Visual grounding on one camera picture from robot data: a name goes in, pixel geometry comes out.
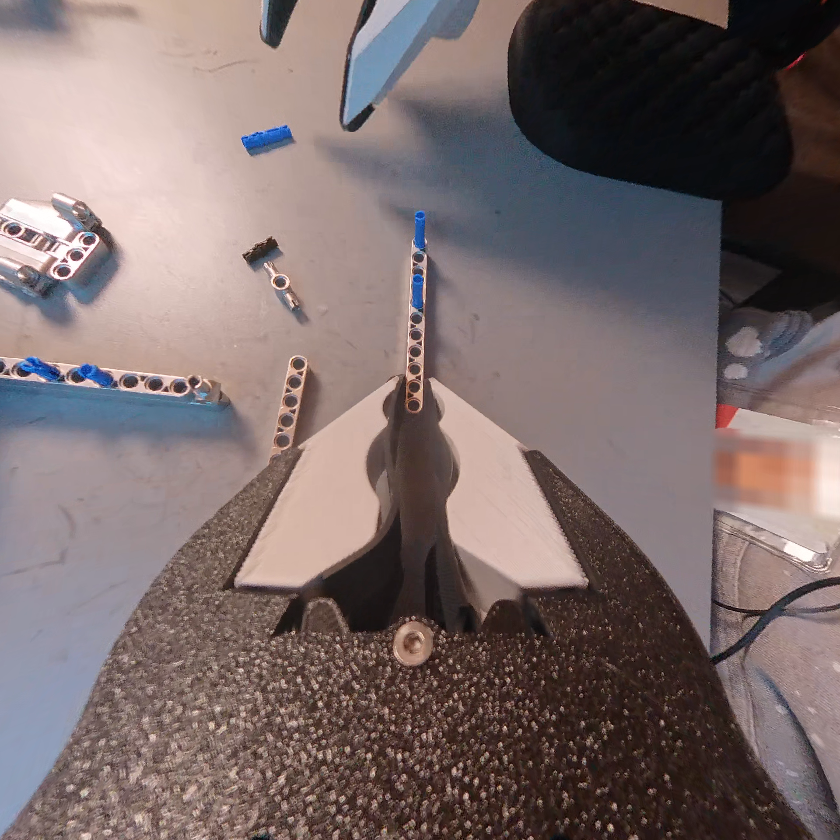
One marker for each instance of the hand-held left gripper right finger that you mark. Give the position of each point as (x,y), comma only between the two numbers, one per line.
(505,525)

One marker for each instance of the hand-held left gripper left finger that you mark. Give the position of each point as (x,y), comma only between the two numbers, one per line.
(315,518)

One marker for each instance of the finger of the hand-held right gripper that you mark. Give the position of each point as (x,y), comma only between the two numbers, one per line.
(275,19)
(387,59)

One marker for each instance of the long blue pin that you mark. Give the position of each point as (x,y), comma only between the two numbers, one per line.
(418,289)
(266,138)
(420,226)

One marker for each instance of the short grey building beam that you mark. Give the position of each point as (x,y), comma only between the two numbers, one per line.
(292,390)

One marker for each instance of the long grey beam with pins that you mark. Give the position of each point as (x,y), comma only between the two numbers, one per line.
(216,399)

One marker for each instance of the small black pin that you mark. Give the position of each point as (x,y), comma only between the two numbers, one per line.
(260,249)

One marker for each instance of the small grey pin connector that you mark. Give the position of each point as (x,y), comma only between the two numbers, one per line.
(283,285)

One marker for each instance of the silver engine block piece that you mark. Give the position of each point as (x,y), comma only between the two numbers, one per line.
(46,243)

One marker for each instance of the person's black clothing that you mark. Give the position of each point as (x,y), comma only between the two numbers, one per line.
(643,98)

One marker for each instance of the clear plastic sleeve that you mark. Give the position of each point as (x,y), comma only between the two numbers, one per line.
(787,535)

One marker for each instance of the pale patterned cloth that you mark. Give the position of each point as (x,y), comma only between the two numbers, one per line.
(787,709)

